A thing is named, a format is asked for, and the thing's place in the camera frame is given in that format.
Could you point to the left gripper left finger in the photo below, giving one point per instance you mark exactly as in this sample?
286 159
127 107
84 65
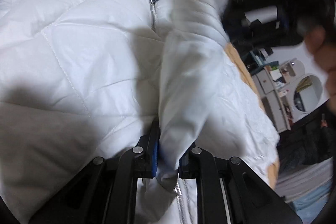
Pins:
147 164

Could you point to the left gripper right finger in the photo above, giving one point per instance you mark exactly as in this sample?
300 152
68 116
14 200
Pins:
189 163

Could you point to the white puffer jacket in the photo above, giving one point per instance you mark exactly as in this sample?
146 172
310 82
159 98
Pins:
86 78

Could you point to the person right hand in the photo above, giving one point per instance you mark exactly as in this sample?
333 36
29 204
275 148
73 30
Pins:
324 56

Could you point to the grey drawer cabinet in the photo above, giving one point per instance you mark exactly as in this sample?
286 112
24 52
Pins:
287 92

